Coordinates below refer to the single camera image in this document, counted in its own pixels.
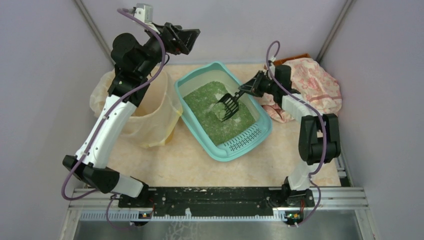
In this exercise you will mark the brown wooden box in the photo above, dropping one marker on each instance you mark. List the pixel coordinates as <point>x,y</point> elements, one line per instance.
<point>282,61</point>

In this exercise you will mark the teal litter box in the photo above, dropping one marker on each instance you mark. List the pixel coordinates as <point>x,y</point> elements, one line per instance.
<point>224,141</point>

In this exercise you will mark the bin with beige bag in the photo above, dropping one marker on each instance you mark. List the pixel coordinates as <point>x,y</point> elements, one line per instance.
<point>153,120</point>

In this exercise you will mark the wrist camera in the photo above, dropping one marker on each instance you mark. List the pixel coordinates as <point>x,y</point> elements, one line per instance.
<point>272,63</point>
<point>143,12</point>

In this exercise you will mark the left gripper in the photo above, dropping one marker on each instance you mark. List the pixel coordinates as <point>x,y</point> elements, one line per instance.
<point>176,37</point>

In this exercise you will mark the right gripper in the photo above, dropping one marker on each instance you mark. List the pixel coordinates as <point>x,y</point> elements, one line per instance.
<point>255,85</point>

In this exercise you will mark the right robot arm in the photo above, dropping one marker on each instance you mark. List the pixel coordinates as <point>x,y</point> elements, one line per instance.
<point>319,137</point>

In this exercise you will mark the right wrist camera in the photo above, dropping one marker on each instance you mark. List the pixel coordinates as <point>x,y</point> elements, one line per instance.
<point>272,63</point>

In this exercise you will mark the black litter scoop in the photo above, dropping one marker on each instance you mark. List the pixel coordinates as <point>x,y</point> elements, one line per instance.
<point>227,106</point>

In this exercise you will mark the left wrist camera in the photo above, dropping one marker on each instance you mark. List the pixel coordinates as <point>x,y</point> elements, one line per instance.
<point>143,12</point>

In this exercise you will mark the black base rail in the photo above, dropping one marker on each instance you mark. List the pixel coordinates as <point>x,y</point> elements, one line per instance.
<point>217,204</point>

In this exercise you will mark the pink patterned cloth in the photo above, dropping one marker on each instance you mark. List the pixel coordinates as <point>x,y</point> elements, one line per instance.
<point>315,85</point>

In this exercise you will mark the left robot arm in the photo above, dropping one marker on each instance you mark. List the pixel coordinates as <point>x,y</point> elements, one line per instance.
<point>136,66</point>

